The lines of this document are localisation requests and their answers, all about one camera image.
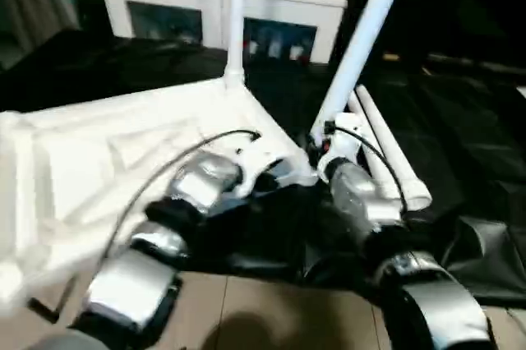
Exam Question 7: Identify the white plastic table leg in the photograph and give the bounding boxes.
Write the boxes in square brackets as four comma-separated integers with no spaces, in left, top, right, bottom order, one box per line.
[310,0,414,155]
[345,94,397,182]
[355,87,433,212]
[223,0,248,93]

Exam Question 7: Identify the white plastic table top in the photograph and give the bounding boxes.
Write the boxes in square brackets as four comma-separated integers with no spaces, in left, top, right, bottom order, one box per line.
[0,79,318,306]

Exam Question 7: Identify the black work mat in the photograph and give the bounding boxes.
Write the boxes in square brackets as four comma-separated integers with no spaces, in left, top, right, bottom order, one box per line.
[0,30,526,306]

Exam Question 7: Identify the black work table leg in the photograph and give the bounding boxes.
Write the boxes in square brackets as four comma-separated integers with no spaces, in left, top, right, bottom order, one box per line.
[27,276,76,323]

